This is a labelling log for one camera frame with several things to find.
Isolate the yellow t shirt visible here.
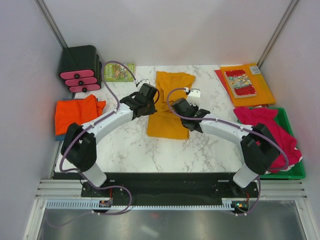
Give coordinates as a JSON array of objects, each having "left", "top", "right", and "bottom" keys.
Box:
[{"left": 146, "top": 71, "right": 196, "bottom": 140}]

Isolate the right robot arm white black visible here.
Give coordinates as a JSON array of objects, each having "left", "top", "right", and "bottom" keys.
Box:
[{"left": 171, "top": 98, "right": 280, "bottom": 197}]

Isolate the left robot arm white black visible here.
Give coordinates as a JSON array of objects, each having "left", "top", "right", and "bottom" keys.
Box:
[{"left": 59, "top": 83, "right": 159, "bottom": 197}]

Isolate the green treehouse book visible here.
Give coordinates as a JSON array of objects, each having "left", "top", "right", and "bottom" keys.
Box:
[{"left": 104, "top": 63, "right": 136, "bottom": 82}]

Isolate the black pink mini drawer unit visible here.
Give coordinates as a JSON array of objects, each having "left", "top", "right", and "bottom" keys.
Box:
[{"left": 58, "top": 45, "right": 102, "bottom": 93}]

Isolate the folded orange t shirt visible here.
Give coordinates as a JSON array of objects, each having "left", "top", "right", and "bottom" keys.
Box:
[{"left": 54, "top": 94, "right": 107, "bottom": 136}]

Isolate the red folder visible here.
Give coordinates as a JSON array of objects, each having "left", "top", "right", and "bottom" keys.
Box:
[{"left": 214, "top": 69, "right": 227, "bottom": 90}]

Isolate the folded blue t shirt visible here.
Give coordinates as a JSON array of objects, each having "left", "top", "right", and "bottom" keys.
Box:
[{"left": 55, "top": 134, "right": 65, "bottom": 142}]

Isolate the red yellow comic book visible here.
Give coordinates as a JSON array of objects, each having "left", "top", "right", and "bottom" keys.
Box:
[{"left": 224, "top": 69, "right": 257, "bottom": 99}]

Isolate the orange folder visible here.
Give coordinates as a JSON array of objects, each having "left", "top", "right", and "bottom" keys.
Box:
[{"left": 220, "top": 63, "right": 276, "bottom": 107}]

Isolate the magenta t shirt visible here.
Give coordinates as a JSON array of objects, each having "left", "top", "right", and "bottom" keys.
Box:
[{"left": 233, "top": 106, "right": 303, "bottom": 172}]

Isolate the green plastic bin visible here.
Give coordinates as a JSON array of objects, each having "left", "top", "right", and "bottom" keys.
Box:
[{"left": 236, "top": 107, "right": 308, "bottom": 180}]

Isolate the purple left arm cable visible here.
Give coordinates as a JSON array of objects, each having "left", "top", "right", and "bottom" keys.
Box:
[{"left": 46, "top": 60, "right": 137, "bottom": 228}]

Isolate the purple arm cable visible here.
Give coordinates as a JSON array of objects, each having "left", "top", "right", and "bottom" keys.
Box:
[
  {"left": 166, "top": 86, "right": 290, "bottom": 217},
  {"left": 46, "top": 60, "right": 137, "bottom": 228}
]

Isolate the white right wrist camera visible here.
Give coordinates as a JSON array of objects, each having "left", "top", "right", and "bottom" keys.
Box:
[{"left": 184, "top": 87, "right": 201, "bottom": 107}]

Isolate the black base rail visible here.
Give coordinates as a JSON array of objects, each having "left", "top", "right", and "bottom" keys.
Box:
[{"left": 81, "top": 173, "right": 258, "bottom": 206}]

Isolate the white slotted cable duct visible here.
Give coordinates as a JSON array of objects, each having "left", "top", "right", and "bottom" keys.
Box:
[{"left": 46, "top": 198, "right": 251, "bottom": 211}]

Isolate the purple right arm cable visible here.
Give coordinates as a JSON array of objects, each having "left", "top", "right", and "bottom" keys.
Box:
[{"left": 166, "top": 86, "right": 290, "bottom": 217}]

